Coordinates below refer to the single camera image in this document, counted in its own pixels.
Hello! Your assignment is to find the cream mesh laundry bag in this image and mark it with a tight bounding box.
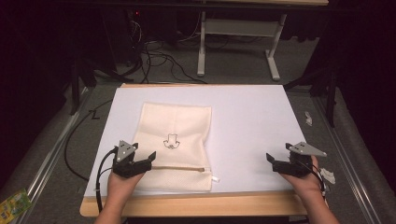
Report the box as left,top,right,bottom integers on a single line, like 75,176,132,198
132,101,221,192

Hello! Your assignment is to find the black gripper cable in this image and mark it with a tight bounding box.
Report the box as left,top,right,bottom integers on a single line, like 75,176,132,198
303,161,327,198
94,147,120,215

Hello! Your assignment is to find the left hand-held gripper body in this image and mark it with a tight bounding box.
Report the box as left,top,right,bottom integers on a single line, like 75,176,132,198
112,140,152,179

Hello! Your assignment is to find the white table mat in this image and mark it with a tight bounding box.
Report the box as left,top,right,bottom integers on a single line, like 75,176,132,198
84,84,308,198

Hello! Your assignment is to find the bundle of black floor cables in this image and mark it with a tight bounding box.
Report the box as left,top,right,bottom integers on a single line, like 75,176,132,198
124,18,209,85

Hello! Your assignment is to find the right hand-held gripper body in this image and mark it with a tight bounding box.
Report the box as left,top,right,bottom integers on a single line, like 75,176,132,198
272,141,328,179

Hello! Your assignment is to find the green printed packet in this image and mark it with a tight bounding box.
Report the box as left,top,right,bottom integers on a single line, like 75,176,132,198
0,188,34,224

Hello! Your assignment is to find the large crumpled white paper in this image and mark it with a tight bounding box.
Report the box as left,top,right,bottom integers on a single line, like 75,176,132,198
319,167,337,185

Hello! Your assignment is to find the person's left hand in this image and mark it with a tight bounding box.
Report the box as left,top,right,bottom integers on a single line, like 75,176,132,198
106,169,146,203

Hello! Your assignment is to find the black floor cable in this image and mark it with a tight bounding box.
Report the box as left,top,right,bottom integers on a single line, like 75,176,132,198
64,98,114,182

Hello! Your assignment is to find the person's right hand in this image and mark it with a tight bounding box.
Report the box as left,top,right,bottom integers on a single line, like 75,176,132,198
279,155,326,201

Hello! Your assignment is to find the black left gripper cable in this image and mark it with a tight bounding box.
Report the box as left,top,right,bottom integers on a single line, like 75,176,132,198
94,147,120,215

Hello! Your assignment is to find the metal floor rail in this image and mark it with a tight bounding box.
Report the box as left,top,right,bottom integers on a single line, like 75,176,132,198
312,95,385,224
17,86,92,224

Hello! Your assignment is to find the white desk frame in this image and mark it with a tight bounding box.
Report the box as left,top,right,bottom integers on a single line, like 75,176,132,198
196,0,330,82

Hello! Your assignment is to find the black metal stand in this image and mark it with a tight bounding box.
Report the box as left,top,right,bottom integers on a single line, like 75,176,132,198
68,57,126,117
282,66,342,129

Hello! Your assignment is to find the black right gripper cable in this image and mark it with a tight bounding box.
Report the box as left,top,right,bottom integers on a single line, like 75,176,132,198
303,161,327,198

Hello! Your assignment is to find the wooden table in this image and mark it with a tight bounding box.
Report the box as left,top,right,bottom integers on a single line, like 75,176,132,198
78,82,329,218

